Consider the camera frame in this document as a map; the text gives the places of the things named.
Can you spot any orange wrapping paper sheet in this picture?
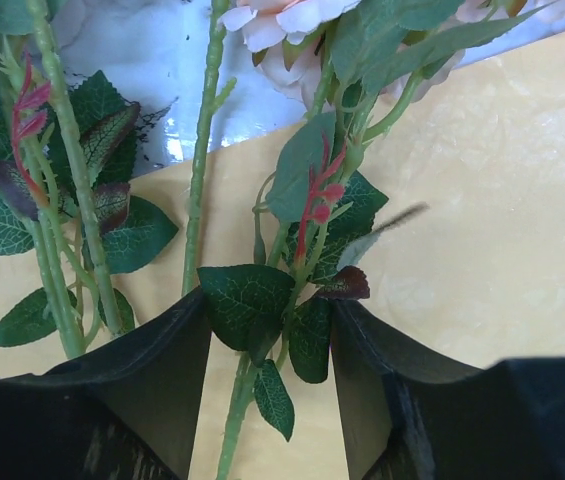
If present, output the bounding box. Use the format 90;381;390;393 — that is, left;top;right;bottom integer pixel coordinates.
0;33;565;479

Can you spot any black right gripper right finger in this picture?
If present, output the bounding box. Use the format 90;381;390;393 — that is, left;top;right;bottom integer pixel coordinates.
331;300;565;479

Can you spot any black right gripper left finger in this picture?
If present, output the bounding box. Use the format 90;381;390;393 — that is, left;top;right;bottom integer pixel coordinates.
0;290;211;479

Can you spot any pink rose stem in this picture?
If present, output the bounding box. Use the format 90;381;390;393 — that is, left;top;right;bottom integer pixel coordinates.
0;1;179;355
0;1;93;358
197;1;536;479
181;0;237;296

